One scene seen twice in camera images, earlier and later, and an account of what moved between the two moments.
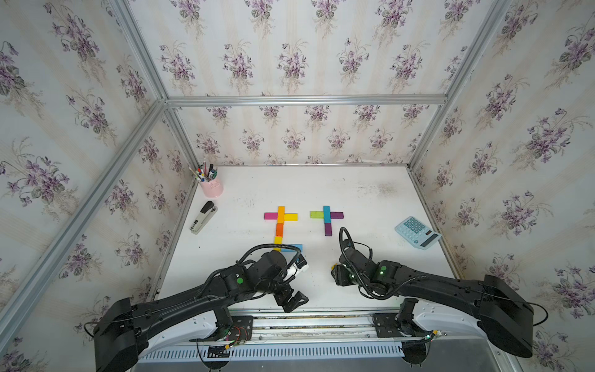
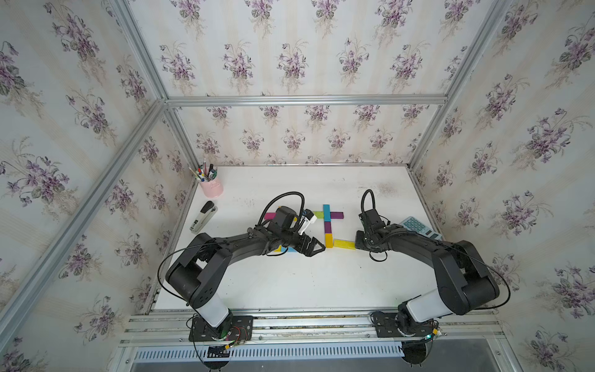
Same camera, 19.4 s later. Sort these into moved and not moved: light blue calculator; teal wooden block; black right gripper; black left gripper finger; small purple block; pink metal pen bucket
Moved: black right gripper; black left gripper finger
Not moved: small purple block; pink metal pen bucket; light blue calculator; teal wooden block
